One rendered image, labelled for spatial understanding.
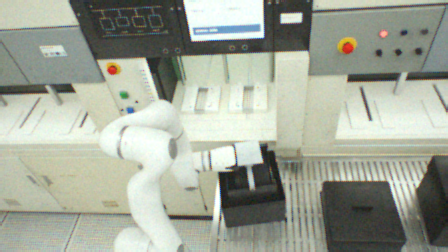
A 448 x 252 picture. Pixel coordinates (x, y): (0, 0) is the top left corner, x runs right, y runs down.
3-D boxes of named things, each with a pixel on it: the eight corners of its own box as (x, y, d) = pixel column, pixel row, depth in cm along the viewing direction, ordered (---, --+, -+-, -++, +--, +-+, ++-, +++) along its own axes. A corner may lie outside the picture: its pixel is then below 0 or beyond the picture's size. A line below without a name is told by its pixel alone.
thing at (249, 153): (227, 176, 169) (220, 133, 146) (267, 171, 169) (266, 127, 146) (232, 220, 152) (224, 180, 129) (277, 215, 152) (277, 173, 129)
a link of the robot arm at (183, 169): (184, 156, 111) (203, 191, 136) (182, 116, 120) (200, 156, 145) (157, 160, 112) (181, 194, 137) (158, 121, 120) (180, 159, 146)
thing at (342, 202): (327, 252, 142) (331, 238, 132) (319, 191, 162) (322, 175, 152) (402, 254, 138) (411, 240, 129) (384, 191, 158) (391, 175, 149)
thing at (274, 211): (220, 178, 173) (216, 157, 161) (274, 170, 173) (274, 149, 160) (225, 228, 154) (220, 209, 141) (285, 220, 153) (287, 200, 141)
